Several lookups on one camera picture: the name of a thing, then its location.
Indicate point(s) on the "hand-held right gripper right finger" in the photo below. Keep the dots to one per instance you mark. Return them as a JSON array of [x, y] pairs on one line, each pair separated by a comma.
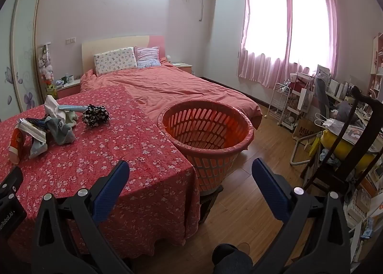
[[269, 190]]

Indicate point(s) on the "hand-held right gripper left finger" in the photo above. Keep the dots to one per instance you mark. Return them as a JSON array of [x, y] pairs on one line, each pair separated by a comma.
[[110, 196]]

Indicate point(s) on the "orange snack packet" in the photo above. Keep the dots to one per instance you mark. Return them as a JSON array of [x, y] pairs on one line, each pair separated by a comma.
[[15, 145]]

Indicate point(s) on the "light blue sock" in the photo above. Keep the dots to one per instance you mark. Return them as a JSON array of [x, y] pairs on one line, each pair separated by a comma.
[[39, 148]]

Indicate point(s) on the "orange plastic laundry basket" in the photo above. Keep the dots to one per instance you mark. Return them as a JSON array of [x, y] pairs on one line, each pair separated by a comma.
[[209, 148]]

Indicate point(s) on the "grey sock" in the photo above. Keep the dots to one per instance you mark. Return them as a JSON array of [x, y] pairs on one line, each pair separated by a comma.
[[59, 133]]

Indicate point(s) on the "silver snack wrapper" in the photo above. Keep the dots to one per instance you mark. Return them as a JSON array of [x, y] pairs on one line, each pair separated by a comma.
[[31, 133]]

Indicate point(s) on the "black floral scrunchie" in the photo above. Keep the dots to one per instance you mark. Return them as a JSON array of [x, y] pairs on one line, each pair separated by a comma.
[[95, 115]]

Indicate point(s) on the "light blue cream tube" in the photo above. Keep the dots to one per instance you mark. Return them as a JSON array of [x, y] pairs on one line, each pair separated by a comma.
[[74, 107]]

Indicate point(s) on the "white tissue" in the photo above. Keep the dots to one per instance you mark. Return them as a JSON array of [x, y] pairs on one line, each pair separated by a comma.
[[52, 106]]

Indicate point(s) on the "red floral tablecloth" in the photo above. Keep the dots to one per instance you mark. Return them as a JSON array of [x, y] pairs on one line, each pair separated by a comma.
[[104, 154]]

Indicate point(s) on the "dark stool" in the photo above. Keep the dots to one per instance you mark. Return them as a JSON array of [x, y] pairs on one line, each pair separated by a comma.
[[209, 202]]

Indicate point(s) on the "brown paper bag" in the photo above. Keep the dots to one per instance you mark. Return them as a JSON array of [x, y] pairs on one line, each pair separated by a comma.
[[305, 130]]

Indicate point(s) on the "yellow bag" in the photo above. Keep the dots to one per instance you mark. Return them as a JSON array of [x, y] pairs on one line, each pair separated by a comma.
[[332, 145]]

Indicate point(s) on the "person's leg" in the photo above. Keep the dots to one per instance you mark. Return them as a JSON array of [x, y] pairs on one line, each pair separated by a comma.
[[232, 262]]

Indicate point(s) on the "white storage cart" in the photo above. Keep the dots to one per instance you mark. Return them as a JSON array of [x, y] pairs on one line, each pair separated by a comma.
[[294, 112]]

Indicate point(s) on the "white shopping bag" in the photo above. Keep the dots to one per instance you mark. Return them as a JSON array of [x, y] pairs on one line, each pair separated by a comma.
[[305, 100]]

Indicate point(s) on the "white and orange boxes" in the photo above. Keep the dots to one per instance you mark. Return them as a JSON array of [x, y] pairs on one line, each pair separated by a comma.
[[365, 211]]

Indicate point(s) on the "grey office chair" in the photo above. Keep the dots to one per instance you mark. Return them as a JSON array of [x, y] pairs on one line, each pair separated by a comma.
[[322, 97]]

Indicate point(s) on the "cluttered desk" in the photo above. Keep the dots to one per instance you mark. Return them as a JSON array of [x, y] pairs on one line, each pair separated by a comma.
[[356, 118]]

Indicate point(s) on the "pink and white nightstand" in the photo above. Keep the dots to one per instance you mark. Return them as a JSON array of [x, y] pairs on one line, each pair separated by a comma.
[[68, 90], [183, 68]]

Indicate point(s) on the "white cup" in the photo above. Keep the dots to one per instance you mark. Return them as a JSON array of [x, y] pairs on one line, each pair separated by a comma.
[[293, 77]]

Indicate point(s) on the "green plush toy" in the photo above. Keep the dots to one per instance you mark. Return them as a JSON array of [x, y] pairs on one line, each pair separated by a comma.
[[51, 91]]

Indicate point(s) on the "dark wooden chair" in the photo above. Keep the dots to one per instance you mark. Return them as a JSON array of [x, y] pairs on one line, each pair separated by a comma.
[[359, 106]]

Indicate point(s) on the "dark green mug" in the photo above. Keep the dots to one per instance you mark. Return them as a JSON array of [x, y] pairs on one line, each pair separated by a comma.
[[65, 78]]

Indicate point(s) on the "pink duvet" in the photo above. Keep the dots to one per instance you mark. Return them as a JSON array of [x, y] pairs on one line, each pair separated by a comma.
[[179, 88]]

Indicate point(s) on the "white floral pillow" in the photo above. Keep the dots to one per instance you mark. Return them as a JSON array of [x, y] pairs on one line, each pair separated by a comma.
[[115, 60]]

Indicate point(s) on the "pink curtain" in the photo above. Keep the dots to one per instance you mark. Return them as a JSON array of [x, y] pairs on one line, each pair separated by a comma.
[[266, 52]]

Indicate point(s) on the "pink striped pillow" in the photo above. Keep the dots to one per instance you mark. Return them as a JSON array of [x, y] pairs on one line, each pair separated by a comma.
[[147, 57]]

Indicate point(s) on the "cream and pink headboard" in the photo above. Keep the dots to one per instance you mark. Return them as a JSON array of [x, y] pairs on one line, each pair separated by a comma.
[[89, 52]]

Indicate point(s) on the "column of plush toys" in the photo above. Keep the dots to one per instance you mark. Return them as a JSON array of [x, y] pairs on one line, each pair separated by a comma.
[[46, 64]]

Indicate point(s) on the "small white plush toy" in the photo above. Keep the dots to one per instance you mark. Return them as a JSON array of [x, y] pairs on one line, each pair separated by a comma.
[[168, 58]]

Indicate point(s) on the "white wardrobe with purple flowers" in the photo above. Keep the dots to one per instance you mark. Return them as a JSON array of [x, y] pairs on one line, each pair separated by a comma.
[[24, 61]]

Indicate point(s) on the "white bookshelf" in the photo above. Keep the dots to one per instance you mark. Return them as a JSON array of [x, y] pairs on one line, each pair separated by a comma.
[[378, 64]]

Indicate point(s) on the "white wall switch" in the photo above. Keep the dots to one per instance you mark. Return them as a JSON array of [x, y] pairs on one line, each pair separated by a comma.
[[70, 40]]

